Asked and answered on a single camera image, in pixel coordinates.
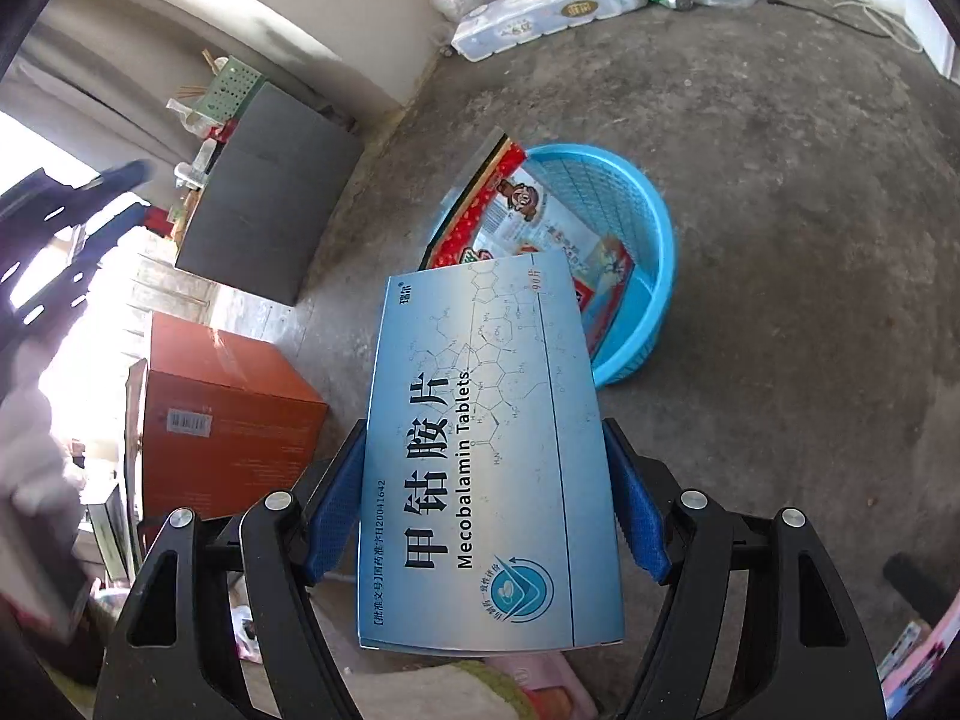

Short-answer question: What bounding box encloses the red printed snack bag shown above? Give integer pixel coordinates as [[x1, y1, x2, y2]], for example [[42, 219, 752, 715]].
[[418, 129, 638, 361]]

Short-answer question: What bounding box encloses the green perforated basket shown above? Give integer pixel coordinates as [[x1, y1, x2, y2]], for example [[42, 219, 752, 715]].
[[196, 58, 265, 125]]

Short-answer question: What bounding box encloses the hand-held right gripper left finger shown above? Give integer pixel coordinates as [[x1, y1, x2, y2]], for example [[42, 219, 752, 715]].
[[94, 420, 368, 720]]

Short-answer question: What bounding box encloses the grey cabinet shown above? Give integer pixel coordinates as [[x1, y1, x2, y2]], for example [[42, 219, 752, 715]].
[[174, 82, 366, 307]]

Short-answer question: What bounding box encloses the pink slipper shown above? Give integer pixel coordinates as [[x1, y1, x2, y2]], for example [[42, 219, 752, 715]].
[[480, 651, 601, 720]]

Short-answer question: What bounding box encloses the white cable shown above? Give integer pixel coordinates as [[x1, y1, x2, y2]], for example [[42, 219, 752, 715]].
[[757, 0, 927, 53]]

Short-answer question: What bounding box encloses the person's left hand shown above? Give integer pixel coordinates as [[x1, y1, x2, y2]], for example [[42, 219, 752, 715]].
[[0, 371, 85, 518]]

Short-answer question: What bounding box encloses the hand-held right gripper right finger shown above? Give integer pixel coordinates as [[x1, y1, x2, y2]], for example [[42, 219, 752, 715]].
[[602, 417, 890, 720]]

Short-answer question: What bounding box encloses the orange cardboard box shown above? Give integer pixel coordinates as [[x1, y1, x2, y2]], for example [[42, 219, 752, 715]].
[[139, 311, 329, 522]]

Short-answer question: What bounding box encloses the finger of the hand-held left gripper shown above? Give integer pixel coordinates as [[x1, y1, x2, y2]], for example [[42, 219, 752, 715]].
[[22, 159, 149, 237], [43, 199, 149, 299]]

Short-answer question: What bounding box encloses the blue plastic basket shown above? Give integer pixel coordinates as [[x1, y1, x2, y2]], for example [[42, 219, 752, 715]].
[[417, 144, 677, 386]]

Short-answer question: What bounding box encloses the blue medicine box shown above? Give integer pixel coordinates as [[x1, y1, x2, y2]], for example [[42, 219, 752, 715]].
[[358, 251, 626, 652]]

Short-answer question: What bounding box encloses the toilet paper pack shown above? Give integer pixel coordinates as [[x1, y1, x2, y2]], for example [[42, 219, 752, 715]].
[[451, 0, 650, 62]]

